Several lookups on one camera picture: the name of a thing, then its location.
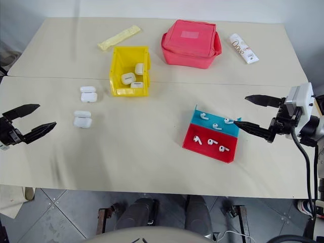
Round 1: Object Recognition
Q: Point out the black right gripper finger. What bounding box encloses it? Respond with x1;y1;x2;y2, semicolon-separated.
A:
233;120;276;143
245;94;283;107

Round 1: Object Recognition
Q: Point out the yellow plastic bin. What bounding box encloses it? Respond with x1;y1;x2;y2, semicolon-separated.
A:
109;46;151;98

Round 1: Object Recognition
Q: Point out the thin white cable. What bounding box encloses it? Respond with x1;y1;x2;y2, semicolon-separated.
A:
214;229;254;243

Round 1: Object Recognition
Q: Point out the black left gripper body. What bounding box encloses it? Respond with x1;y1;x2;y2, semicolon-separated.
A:
0;115;28;147

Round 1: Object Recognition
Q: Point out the thick black floor hose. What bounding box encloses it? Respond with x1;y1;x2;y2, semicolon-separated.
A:
265;233;315;243

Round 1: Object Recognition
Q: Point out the rusty metal frame bar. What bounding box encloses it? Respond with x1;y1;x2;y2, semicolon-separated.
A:
96;208;107;236
237;205;254;243

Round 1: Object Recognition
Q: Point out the white Dove tube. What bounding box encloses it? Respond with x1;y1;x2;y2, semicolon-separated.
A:
228;32;260;65

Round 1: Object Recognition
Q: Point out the grey floor equipment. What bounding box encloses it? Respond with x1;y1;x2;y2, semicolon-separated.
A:
0;42;22;76

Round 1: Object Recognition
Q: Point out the red and blue tray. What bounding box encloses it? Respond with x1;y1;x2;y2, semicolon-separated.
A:
182;104;242;163

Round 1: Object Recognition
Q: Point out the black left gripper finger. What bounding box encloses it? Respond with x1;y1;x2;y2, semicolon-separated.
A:
2;103;41;123
22;121;57;145

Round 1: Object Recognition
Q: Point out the pink fabric bag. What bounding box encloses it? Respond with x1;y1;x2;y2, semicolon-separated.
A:
161;19;223;70

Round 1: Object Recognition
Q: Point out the yellow plastic packet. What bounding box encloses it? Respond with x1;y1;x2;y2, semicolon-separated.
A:
97;25;142;53

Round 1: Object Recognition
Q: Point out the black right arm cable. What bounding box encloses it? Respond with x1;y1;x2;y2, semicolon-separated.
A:
290;125;317;220

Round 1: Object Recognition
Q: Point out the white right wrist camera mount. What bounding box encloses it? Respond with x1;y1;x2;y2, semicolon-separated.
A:
283;82;315;120

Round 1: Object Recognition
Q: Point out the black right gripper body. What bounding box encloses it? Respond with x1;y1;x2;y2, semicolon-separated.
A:
268;97;304;138

